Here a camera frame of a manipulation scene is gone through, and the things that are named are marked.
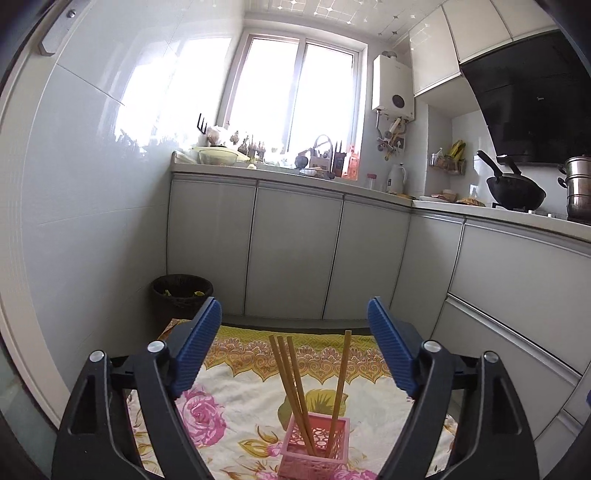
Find food on cutting board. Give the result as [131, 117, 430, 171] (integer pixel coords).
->
[431, 189, 485, 206]

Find black wok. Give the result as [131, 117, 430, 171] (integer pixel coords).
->
[476, 150, 547, 210]

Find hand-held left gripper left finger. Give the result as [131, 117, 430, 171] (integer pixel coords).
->
[52, 296, 223, 480]

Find black trash bin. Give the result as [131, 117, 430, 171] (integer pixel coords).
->
[150, 274, 214, 321]

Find pink perforated utensil holder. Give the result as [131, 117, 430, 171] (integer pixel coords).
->
[278, 414, 352, 479]

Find row of small bottles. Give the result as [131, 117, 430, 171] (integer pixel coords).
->
[231, 131, 269, 160]

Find pale green basin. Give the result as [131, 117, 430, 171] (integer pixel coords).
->
[193, 145, 238, 167]

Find white thermos jug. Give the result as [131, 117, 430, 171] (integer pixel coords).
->
[387, 162, 409, 195]

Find water heater pipes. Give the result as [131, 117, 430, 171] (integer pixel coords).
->
[375, 111, 409, 160]

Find white cabinet with doors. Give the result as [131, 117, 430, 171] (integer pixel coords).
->
[167, 173, 411, 321]

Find wire utensil rack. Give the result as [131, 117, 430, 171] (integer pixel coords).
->
[309, 135, 334, 176]

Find white water heater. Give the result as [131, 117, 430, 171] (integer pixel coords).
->
[372, 51, 415, 121]

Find red packet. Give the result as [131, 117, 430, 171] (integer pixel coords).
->
[344, 145, 361, 181]

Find white cabinet with drawers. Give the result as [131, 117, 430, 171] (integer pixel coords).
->
[402, 208, 591, 462]

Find steel steamer pot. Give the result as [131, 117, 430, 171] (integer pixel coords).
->
[557, 155, 591, 222]

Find wall spice rack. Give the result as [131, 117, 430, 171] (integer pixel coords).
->
[429, 140, 467, 176]

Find long tan chopstick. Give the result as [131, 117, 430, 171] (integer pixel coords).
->
[277, 335, 315, 455]
[286, 335, 319, 455]
[325, 330, 352, 459]
[269, 335, 311, 455]

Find floral printed blanket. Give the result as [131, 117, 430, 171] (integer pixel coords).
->
[127, 318, 458, 480]

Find kitchen window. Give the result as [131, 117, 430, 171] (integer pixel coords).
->
[217, 30, 370, 162]

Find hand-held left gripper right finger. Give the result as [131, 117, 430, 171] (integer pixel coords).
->
[367, 296, 541, 480]

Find white wall cabinet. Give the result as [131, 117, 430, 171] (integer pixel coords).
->
[409, 0, 561, 97]

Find black range hood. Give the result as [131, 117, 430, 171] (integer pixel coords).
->
[459, 28, 591, 164]

